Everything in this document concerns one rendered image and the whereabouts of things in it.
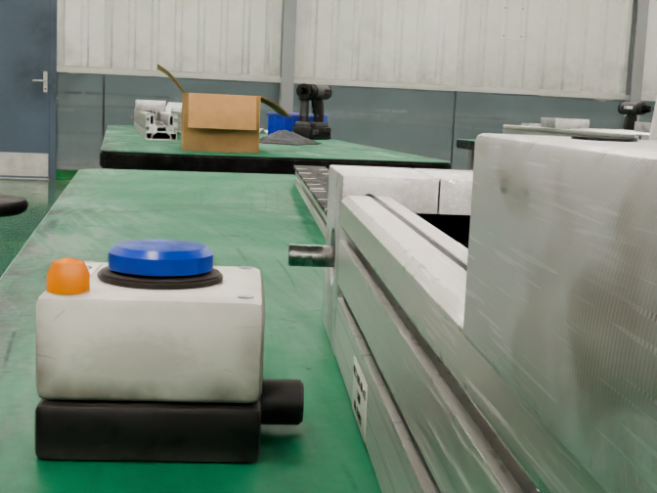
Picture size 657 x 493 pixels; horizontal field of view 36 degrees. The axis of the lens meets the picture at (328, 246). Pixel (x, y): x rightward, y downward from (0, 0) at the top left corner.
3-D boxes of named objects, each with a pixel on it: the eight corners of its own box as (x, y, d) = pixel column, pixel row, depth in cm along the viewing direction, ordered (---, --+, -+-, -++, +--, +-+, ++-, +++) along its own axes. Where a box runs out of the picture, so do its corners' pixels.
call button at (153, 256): (114, 283, 41) (115, 234, 41) (213, 286, 42) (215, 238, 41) (100, 302, 37) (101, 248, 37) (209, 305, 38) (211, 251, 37)
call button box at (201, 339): (71, 397, 44) (73, 252, 43) (296, 402, 45) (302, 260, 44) (32, 462, 36) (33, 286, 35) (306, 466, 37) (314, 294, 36)
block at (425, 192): (282, 320, 61) (288, 162, 60) (484, 326, 62) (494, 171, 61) (287, 357, 53) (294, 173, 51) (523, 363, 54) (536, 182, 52)
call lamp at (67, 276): (50, 286, 37) (51, 253, 37) (92, 287, 37) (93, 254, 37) (42, 293, 35) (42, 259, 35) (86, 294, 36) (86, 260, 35)
